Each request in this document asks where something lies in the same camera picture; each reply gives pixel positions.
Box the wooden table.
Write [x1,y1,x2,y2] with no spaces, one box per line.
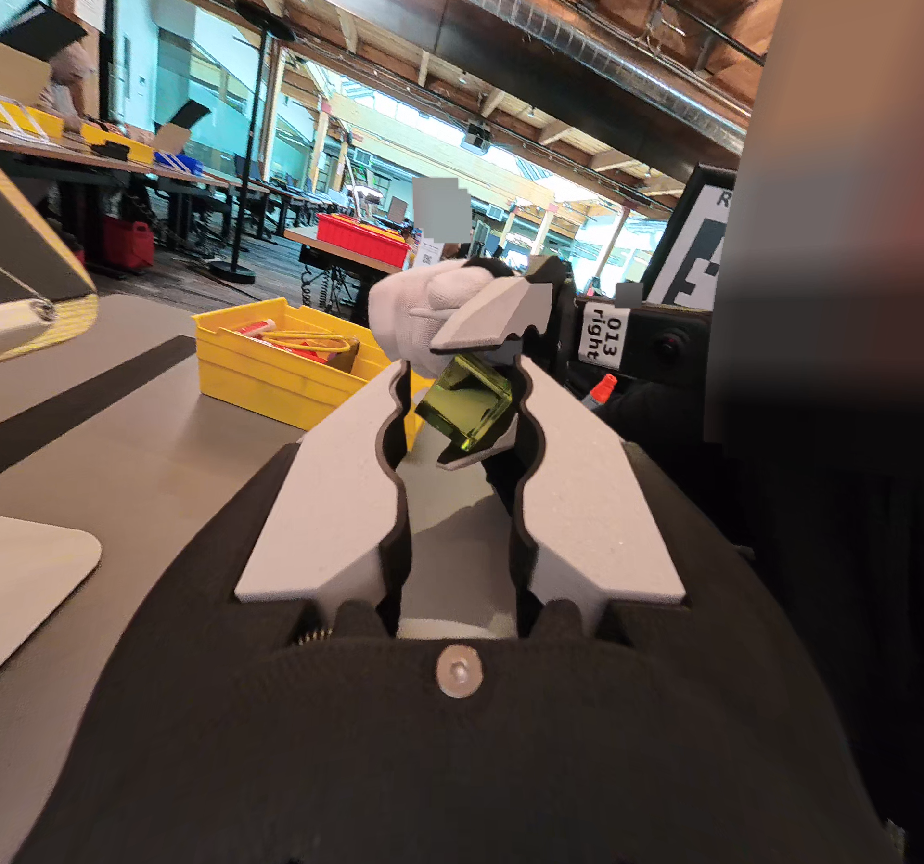
[283,227,405,331]

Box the long wooden workbench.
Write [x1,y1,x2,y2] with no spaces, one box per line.
[0,133,319,251]

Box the spiral metal duct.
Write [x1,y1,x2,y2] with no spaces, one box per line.
[426,0,753,157]

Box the red canister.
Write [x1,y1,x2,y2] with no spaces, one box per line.
[101,214,156,269]

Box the red plastic bin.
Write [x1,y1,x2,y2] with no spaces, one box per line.
[316,213,411,271]

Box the white board stand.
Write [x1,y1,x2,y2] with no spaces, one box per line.
[0,297,103,666]

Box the dark board with cardboard back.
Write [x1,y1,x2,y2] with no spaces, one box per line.
[154,100,212,155]
[0,1,89,108]

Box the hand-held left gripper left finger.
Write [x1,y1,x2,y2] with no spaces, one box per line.
[234,357,414,636]

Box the yellow cable coil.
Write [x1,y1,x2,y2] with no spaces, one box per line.
[261,330,352,354]

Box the yellow plastic bin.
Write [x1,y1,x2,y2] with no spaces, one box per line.
[191,297,436,452]

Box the dark rectangular duct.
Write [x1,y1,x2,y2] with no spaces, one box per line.
[217,0,748,186]

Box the translucent acrylic cube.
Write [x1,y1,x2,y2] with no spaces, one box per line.
[415,353,515,455]

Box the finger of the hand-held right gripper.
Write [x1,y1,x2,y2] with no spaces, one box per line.
[429,275,555,358]
[435,416,521,473]

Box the small yellow bin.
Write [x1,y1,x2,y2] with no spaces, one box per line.
[0,102,67,144]
[79,122,156,163]

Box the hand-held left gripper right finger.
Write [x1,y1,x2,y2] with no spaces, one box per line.
[510,356,688,638]

